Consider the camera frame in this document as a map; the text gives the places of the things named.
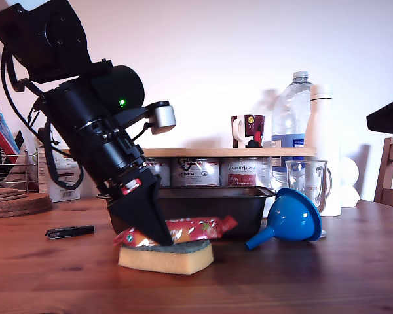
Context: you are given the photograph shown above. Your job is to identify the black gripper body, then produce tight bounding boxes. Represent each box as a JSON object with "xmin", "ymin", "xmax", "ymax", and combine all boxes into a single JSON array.
[{"xmin": 67, "ymin": 117, "xmax": 157, "ymax": 202}]

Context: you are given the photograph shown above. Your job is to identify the red strawberry yoghurt snack bar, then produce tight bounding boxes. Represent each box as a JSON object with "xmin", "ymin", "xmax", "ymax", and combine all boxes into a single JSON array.
[{"xmin": 113, "ymin": 215, "xmax": 238, "ymax": 248}]

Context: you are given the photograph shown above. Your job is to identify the wooden shelf board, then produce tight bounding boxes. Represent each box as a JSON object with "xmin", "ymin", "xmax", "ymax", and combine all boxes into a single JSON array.
[{"xmin": 142, "ymin": 147, "xmax": 316, "ymax": 158}]

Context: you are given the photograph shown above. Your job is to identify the silver tin can red label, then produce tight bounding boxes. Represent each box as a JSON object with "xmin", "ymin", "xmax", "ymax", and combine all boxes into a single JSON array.
[{"xmin": 145, "ymin": 158, "xmax": 171, "ymax": 188}]

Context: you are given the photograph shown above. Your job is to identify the silver tin can black print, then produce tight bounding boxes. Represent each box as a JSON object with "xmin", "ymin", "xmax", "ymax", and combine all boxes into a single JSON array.
[{"xmin": 170, "ymin": 158, "xmax": 221, "ymax": 188}]

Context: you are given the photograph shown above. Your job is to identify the yellow sponge with green scourer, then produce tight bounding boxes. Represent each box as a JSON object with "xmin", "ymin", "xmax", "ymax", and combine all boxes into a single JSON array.
[{"xmin": 117, "ymin": 240, "xmax": 215, "ymax": 275}]

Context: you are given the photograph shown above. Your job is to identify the dark metal baking tin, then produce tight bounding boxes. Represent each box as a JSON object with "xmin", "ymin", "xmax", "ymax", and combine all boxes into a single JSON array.
[{"xmin": 96, "ymin": 186, "xmax": 276, "ymax": 239}]

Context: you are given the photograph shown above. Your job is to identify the white printed carton box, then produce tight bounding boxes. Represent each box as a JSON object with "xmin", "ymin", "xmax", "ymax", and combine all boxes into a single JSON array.
[{"xmin": 35, "ymin": 147, "xmax": 83, "ymax": 203}]

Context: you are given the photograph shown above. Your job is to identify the white packet with black stripes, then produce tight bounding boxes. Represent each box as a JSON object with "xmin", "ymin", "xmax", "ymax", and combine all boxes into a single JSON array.
[{"xmin": 14, "ymin": 111, "xmax": 42, "ymax": 154}]

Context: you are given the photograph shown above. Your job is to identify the large round cork trivet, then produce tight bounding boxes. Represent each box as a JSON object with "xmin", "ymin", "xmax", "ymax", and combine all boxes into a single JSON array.
[
  {"xmin": 0, "ymin": 192, "xmax": 50, "ymax": 211},
  {"xmin": 0, "ymin": 201, "xmax": 53, "ymax": 220}
]

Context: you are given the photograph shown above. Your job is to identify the dark red and white mug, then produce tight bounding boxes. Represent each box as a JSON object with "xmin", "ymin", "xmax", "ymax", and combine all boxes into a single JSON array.
[{"xmin": 230, "ymin": 114, "xmax": 266, "ymax": 149}]

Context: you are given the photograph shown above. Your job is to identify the red book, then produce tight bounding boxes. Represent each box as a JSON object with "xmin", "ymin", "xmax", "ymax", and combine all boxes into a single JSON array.
[{"xmin": 0, "ymin": 117, "xmax": 20, "ymax": 164}]

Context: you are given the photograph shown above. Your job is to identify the light blue booklet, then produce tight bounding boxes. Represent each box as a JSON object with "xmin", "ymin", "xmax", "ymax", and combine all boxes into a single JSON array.
[{"xmin": 0, "ymin": 111, "xmax": 20, "ymax": 154}]

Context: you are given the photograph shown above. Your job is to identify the small round cork trivet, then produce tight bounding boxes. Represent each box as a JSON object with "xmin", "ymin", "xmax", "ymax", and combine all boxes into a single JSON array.
[{"xmin": 0, "ymin": 188, "xmax": 26, "ymax": 201}]

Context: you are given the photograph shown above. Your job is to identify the blue plastic funnel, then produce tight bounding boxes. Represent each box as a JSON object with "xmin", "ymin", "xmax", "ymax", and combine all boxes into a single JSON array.
[{"xmin": 244, "ymin": 188, "xmax": 323, "ymax": 252}]

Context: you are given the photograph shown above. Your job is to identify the clear glass mug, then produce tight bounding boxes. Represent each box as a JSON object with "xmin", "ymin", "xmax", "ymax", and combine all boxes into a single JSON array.
[{"xmin": 284, "ymin": 160, "xmax": 333, "ymax": 239}]

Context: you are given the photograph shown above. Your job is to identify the clear plastic water bottle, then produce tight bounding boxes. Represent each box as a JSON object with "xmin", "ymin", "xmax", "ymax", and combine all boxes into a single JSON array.
[{"xmin": 270, "ymin": 71, "xmax": 314, "ymax": 194}]

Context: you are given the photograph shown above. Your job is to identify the white insulated bottle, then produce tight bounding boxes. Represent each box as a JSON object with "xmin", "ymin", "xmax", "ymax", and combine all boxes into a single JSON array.
[{"xmin": 303, "ymin": 83, "xmax": 341, "ymax": 217}]

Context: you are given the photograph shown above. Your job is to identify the white rounded ornament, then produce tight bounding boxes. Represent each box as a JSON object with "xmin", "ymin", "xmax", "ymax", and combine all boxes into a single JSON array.
[{"xmin": 339, "ymin": 156, "xmax": 361, "ymax": 209}]

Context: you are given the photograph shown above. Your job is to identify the wooden chair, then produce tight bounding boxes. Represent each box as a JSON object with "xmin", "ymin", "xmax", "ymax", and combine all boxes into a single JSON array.
[{"xmin": 373, "ymin": 137, "xmax": 393, "ymax": 211}]

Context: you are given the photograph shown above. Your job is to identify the thin black camera cable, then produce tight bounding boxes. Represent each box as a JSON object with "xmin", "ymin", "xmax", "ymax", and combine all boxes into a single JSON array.
[{"xmin": 130, "ymin": 120, "xmax": 155, "ymax": 141}]

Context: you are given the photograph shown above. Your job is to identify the grey camera box with bracket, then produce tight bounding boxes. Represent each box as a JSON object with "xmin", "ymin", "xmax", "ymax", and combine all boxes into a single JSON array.
[{"xmin": 113, "ymin": 100, "xmax": 177, "ymax": 135}]

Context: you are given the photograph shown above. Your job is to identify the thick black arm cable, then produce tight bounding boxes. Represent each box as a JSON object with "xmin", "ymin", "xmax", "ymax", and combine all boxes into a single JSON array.
[{"xmin": 39, "ymin": 119, "xmax": 85, "ymax": 190}]

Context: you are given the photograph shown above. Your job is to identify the black looping arm cable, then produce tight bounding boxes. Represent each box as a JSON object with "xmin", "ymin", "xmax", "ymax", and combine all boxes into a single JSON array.
[{"xmin": 0, "ymin": 48, "xmax": 42, "ymax": 135}]

